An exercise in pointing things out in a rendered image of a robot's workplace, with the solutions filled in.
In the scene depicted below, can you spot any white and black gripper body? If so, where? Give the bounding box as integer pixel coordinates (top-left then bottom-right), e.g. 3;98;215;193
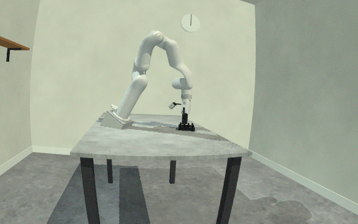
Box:
181;98;192;114

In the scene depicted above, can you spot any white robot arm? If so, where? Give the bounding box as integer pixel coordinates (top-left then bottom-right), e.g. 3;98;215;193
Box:
111;31;193;122

